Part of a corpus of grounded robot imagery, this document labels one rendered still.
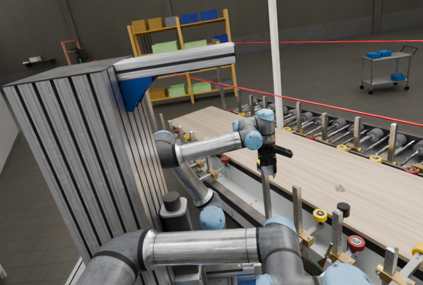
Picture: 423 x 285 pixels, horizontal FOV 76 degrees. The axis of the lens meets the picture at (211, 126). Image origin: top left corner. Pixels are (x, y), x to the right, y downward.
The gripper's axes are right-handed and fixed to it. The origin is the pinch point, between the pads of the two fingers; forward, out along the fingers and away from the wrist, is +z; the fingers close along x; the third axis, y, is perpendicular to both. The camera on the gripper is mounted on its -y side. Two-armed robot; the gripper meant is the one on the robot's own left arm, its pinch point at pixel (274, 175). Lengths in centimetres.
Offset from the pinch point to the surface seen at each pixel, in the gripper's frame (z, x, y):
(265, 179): 22.4, -30.1, 1.2
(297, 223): 40.8, -8.7, -12.1
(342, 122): 49, -155, -99
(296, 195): 20.6, -8.3, -12.4
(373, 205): 42, -18, -60
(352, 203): 42, -21, -50
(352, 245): 41, 10, -35
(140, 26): -81, -581, 208
